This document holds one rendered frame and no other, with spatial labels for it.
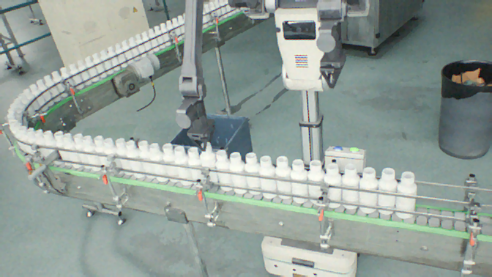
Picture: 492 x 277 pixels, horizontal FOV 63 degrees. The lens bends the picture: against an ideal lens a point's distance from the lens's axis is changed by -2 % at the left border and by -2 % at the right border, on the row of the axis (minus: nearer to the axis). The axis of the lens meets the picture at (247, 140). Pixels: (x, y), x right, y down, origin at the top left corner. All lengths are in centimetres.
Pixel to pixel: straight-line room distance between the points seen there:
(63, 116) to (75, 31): 265
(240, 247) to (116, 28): 370
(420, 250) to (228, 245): 153
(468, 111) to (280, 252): 168
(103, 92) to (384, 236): 210
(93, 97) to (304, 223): 184
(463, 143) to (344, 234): 200
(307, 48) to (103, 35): 402
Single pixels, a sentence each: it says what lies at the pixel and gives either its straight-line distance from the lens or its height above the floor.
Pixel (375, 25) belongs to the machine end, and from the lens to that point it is 498.
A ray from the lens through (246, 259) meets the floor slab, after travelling 266.
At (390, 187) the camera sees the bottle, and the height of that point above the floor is 112.
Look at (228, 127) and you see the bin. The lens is 222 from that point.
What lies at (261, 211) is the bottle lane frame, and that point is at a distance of 154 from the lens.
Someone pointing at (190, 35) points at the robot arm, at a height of 159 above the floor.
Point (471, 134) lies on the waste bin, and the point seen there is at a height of 24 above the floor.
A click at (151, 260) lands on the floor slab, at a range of 284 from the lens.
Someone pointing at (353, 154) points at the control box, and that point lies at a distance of 150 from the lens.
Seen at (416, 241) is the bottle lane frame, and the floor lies 93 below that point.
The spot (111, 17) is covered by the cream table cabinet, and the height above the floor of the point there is 77.
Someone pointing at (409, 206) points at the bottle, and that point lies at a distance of 140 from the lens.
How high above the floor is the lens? 201
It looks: 33 degrees down
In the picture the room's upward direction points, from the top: 10 degrees counter-clockwise
